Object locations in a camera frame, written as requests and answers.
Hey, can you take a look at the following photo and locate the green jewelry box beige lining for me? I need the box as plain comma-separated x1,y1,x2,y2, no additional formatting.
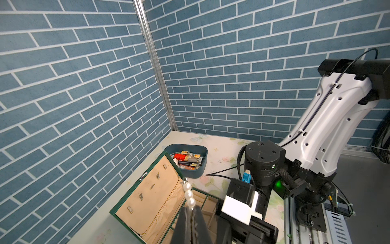
109,150,226,244

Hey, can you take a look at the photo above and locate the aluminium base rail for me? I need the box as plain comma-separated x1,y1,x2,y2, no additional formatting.
283,195,357,244

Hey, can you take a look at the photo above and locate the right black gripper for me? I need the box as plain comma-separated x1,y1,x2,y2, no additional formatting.
216,179,279,244

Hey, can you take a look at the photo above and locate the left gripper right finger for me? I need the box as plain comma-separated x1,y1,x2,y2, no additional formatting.
193,205,212,244

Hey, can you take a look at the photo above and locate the teal tray of small items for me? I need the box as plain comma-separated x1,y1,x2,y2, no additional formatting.
164,144,208,179

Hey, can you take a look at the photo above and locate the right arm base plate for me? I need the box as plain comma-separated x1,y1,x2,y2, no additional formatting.
296,197,327,232

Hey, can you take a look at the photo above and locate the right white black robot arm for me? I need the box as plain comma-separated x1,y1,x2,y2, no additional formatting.
216,59,390,244

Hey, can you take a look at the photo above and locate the pearl jewelry chain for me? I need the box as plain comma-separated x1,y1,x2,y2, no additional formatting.
181,178,197,232

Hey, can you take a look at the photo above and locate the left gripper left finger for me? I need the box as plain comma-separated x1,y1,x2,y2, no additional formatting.
171,206,193,244

